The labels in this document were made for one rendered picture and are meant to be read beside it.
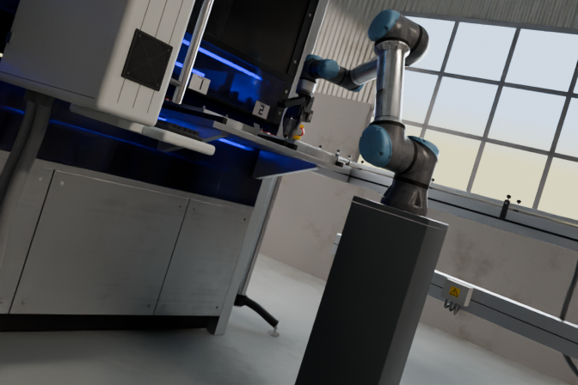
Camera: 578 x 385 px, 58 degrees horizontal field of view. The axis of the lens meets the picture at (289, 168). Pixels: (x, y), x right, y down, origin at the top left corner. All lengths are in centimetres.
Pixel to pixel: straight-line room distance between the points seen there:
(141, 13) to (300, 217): 364
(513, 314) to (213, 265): 132
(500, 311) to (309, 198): 255
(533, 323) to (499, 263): 174
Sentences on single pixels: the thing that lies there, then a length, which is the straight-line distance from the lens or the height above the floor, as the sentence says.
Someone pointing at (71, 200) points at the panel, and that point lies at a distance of 188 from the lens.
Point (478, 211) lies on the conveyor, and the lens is 258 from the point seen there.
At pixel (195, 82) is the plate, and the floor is 102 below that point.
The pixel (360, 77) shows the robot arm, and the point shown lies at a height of 123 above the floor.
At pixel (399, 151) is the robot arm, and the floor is 95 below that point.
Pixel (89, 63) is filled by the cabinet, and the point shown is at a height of 90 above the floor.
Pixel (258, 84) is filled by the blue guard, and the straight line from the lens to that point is 223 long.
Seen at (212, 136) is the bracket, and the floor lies 84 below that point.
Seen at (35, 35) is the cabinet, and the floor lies 94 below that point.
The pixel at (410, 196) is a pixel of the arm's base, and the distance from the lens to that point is 163.
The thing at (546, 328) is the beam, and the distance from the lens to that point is 249.
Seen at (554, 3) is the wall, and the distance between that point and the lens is 462.
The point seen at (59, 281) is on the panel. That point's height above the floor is 21.
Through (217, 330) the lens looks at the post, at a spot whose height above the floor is 2.
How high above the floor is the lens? 79
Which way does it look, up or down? 1 degrees up
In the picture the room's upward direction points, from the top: 17 degrees clockwise
